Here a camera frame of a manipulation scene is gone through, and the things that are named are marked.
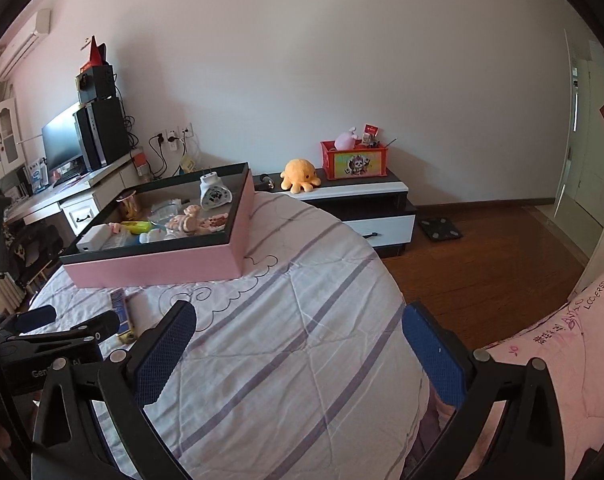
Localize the clear blue dish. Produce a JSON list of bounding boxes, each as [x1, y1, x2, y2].
[[150, 200, 183, 221]]

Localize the blue and white box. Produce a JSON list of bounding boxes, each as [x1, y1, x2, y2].
[[26, 160, 50, 191]]

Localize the pink storage box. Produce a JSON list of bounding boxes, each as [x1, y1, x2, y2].
[[59, 161, 256, 290]]

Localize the red storage crate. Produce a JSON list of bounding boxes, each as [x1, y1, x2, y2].
[[320, 140, 389, 181]]

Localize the dark slim box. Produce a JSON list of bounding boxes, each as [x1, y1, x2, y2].
[[109, 287, 137, 345]]

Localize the white desk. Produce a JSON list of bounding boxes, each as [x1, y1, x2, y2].
[[4, 152, 142, 241]]

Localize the white radiator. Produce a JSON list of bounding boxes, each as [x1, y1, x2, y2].
[[0, 277, 30, 311]]

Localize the rose gold can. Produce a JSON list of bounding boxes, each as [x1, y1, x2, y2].
[[116, 192, 141, 218]]

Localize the white hallway door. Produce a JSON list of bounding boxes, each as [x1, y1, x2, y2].
[[579, 57, 604, 228]]

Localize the red box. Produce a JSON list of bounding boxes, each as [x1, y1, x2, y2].
[[79, 35, 110, 73]]

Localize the black computer tower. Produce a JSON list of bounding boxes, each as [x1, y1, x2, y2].
[[72, 96, 131, 171]]

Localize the yellow octopus plush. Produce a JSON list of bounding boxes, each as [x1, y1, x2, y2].
[[280, 158, 319, 195]]

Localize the black speaker box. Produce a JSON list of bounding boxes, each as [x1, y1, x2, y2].
[[76, 64, 117, 103]]

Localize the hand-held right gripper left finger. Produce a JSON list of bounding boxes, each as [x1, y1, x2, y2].
[[30, 300, 197, 480]]

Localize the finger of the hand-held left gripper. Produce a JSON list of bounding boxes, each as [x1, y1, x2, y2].
[[0, 310, 121, 362], [0, 304, 58, 336]]

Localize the black office chair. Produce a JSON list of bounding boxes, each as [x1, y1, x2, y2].
[[0, 194, 65, 291]]

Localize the white bedroom door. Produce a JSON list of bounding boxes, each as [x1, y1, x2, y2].
[[552, 30, 583, 223]]

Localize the white robot toy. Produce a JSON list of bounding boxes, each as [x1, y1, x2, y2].
[[199, 171, 233, 211]]

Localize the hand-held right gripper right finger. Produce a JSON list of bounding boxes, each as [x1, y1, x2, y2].
[[401, 301, 580, 480]]

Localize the black and white cabinet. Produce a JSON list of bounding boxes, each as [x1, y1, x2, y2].
[[252, 166, 417, 261]]

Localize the small doll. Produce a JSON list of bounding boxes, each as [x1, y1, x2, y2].
[[166, 204, 217, 236]]

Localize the clear plastic case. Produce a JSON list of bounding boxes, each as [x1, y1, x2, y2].
[[76, 223, 113, 256]]

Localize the pink whale plush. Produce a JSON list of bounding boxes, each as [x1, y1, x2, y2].
[[334, 126, 365, 151]]

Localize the pink quilt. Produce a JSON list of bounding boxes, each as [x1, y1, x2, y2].
[[432, 265, 604, 480]]

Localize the white air conditioner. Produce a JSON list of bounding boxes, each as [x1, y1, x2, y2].
[[0, 8, 51, 81]]

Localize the black bathroom scale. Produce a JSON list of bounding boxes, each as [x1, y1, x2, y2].
[[418, 217, 464, 243]]

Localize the black computer monitor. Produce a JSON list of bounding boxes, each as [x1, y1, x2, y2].
[[40, 101, 85, 176]]

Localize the row of books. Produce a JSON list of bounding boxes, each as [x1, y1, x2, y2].
[[2, 170, 32, 201]]

